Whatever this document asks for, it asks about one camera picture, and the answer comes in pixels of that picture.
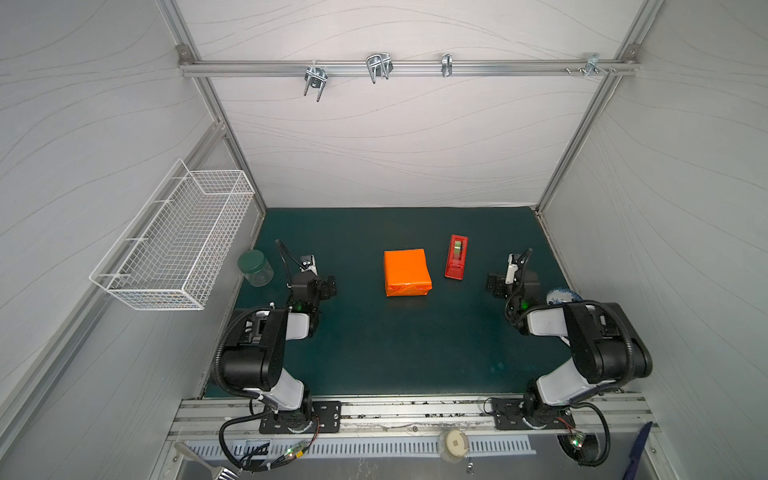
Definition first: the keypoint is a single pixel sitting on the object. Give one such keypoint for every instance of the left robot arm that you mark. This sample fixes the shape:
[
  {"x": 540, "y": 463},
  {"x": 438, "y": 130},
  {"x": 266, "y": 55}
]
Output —
[{"x": 249, "y": 359}]

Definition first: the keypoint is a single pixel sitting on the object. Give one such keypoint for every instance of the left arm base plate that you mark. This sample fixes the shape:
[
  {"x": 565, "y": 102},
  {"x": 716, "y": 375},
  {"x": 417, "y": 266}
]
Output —
[{"x": 318, "y": 416}]

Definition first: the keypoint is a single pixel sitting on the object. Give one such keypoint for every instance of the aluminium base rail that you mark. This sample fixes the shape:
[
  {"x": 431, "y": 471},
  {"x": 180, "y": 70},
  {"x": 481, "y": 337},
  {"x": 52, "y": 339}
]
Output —
[{"x": 399, "y": 415}]

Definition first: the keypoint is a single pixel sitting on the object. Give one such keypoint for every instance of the metal bracket with bolts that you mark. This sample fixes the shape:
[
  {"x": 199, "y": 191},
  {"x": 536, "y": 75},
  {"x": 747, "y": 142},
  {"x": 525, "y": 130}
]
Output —
[{"x": 592, "y": 67}]

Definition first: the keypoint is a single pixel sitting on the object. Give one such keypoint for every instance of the metal spatula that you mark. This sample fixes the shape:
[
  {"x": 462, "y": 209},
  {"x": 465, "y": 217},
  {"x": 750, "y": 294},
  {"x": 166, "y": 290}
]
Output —
[{"x": 217, "y": 472}]

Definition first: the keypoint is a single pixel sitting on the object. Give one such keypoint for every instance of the blue handled tool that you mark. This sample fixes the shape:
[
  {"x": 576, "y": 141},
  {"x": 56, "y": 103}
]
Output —
[{"x": 636, "y": 452}]

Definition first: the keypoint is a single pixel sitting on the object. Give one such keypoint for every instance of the green table mat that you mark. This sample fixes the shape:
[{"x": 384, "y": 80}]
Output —
[{"x": 454, "y": 340}]

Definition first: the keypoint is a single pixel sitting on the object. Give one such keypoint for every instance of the blue white ceramic bowl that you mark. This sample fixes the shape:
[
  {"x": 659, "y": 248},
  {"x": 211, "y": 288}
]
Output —
[{"x": 562, "y": 296}]

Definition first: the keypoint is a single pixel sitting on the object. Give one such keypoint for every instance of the green lidded glass jar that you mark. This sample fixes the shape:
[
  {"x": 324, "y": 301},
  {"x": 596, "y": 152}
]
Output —
[{"x": 255, "y": 268}]

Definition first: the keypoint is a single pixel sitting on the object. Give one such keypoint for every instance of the white wire basket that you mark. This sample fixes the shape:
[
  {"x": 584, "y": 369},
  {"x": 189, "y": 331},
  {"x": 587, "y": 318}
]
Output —
[{"x": 169, "y": 256}]

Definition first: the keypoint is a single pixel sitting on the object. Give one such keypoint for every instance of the aluminium crossbar rail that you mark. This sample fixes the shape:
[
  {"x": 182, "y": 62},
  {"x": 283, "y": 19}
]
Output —
[{"x": 401, "y": 68}]

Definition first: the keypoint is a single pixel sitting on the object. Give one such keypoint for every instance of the metal U-bolt clamp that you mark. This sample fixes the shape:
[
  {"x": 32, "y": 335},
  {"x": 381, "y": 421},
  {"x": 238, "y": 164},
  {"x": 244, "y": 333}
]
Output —
[
  {"x": 315, "y": 78},
  {"x": 379, "y": 65}
]

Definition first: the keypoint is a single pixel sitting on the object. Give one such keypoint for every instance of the orange wrapping paper sheet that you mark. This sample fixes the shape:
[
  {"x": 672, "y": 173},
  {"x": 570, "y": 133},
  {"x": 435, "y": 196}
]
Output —
[{"x": 406, "y": 273}]

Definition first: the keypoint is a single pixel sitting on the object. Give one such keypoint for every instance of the white vented cable duct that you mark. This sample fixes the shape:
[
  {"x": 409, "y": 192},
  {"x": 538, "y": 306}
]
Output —
[{"x": 332, "y": 447}]

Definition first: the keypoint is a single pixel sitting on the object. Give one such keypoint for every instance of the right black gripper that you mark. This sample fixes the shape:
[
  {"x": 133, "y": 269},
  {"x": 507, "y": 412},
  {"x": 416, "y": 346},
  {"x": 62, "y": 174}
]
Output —
[{"x": 498, "y": 284}]

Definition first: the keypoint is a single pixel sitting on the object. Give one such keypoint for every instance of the red tape dispenser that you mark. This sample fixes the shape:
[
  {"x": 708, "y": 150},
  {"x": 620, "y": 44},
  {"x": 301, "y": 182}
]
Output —
[{"x": 456, "y": 259}]

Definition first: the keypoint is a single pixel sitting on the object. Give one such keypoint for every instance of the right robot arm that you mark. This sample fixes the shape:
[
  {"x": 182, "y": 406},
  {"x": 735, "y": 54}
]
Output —
[{"x": 606, "y": 351}]

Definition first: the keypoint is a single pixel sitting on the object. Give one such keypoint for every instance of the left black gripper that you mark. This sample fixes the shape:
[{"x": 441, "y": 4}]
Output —
[{"x": 326, "y": 287}]

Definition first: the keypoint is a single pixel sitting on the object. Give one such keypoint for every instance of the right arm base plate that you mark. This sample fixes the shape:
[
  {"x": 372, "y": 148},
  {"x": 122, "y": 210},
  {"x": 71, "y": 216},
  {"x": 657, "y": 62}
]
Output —
[{"x": 518, "y": 414}]

